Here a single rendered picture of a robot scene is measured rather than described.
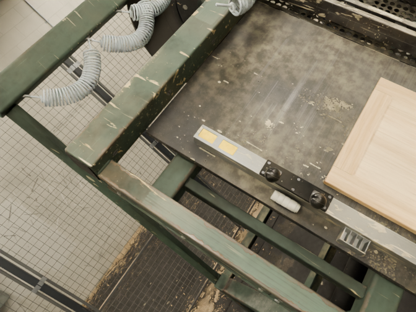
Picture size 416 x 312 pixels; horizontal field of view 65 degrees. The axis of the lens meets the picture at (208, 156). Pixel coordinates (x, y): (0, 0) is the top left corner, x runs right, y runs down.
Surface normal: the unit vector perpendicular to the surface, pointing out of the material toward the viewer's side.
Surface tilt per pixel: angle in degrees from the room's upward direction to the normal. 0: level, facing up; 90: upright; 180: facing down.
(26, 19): 90
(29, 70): 90
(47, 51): 90
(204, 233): 53
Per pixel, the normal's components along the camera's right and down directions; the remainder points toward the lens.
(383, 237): -0.01, -0.44
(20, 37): 0.51, -0.07
